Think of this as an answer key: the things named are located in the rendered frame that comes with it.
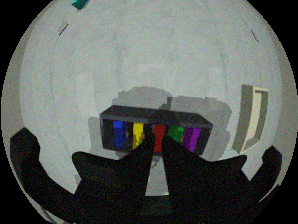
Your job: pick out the teal block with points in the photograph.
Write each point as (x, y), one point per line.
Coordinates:
(79, 4)

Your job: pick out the yellow fuse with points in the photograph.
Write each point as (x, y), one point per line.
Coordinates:
(138, 132)

